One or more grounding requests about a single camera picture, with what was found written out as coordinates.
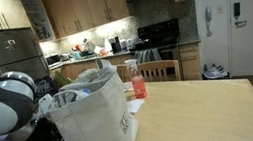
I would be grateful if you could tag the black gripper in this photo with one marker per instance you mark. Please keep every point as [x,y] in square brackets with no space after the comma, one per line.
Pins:
[44,132]

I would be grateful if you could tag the white canvas tote bag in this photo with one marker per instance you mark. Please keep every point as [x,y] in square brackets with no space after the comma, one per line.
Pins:
[98,123]

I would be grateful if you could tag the blue chips bag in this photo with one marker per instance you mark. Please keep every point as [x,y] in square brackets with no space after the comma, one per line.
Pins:
[45,87]

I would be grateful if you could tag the yellow-green snack bag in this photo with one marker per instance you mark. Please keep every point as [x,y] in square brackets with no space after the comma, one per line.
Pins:
[60,79]

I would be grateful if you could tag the blue white box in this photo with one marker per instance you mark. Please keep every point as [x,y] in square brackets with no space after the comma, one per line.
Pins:
[86,91]

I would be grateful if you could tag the black toaster oven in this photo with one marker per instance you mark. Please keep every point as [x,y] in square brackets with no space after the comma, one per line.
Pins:
[53,59]

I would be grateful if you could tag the stainless steel refrigerator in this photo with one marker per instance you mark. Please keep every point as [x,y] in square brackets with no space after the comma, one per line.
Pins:
[17,57]

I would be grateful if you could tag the teal cup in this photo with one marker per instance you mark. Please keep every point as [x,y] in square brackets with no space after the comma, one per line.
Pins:
[77,55]

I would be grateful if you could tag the orange kitchen utensil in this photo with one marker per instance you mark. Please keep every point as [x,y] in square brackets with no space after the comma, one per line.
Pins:
[78,47]

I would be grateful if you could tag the white paper sheet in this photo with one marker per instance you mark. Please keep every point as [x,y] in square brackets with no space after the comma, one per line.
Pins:
[135,105]

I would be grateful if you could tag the white red fridge magnet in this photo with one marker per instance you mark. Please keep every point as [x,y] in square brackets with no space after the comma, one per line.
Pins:
[11,42]

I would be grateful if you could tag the clear glass pitcher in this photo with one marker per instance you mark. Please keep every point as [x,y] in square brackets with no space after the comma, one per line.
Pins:
[88,46]

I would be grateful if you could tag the orange spray bottle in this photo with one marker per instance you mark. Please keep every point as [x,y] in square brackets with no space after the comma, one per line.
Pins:
[138,84]

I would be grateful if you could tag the black coffee maker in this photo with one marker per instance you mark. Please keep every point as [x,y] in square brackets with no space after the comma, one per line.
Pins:
[116,45]

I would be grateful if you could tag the open glassware shelf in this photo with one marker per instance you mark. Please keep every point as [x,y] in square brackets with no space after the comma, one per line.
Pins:
[38,17]

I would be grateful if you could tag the striped dish towel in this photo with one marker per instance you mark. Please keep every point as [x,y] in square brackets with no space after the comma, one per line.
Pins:
[147,55]

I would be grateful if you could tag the black kitchen stove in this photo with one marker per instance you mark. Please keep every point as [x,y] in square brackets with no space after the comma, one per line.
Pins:
[159,31]

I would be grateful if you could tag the wooden drawer cabinet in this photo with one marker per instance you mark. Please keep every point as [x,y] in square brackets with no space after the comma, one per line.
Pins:
[190,61]

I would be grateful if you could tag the white blue sneaker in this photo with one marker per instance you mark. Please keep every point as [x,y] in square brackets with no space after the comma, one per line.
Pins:
[222,70]
[210,73]

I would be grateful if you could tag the black door lock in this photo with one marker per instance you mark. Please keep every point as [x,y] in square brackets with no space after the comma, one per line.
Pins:
[236,9]

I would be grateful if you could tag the wooden wall cabinets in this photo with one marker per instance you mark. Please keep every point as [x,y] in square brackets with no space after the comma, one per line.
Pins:
[86,3]

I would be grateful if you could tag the grey wall phone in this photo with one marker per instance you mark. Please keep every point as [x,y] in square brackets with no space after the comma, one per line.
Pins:
[208,15]

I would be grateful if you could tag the white light switch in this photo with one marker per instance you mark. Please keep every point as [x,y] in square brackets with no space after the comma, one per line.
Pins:
[220,9]

